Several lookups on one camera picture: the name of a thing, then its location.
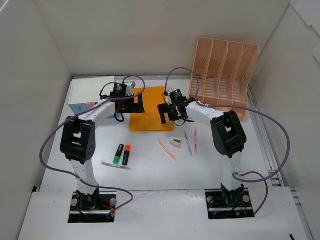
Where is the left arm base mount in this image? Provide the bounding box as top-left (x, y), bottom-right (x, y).
top-left (68, 191), bottom-right (117, 224)

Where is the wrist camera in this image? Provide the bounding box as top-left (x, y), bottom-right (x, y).
top-left (123, 81), bottom-right (136, 97)
top-left (165, 86), bottom-right (174, 94)

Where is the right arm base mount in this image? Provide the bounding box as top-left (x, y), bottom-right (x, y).
top-left (205, 186), bottom-right (255, 220)

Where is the peach file organizer rack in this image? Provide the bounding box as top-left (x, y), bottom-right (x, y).
top-left (189, 37), bottom-right (259, 121)

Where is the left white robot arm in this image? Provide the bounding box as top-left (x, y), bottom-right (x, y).
top-left (60, 81), bottom-right (145, 210)

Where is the pink pen left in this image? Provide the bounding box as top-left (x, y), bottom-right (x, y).
top-left (157, 139), bottom-right (177, 161)

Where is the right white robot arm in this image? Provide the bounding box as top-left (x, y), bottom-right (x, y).
top-left (157, 89), bottom-right (247, 206)

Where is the red clear pen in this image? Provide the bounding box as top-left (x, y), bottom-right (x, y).
top-left (194, 128), bottom-right (198, 154)

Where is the orange folder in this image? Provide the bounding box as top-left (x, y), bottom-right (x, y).
top-left (129, 86), bottom-right (175, 132)

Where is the orange cap black highlighter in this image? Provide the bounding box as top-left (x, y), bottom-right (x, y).
top-left (122, 144), bottom-right (131, 166)

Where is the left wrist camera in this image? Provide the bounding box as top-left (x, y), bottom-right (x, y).
top-left (123, 81), bottom-right (136, 97)

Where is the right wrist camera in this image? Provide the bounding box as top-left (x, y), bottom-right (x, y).
top-left (165, 86), bottom-right (174, 94)

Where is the clear dark pen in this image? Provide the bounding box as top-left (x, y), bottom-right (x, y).
top-left (101, 161), bottom-right (132, 171)

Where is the blue clear pen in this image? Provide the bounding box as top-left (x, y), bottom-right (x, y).
top-left (184, 131), bottom-right (193, 157)

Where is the green cap black highlighter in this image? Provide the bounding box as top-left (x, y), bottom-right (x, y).
top-left (112, 144), bottom-right (125, 165)

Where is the white drawer box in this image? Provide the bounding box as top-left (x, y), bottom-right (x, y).
top-left (68, 76), bottom-right (115, 115)

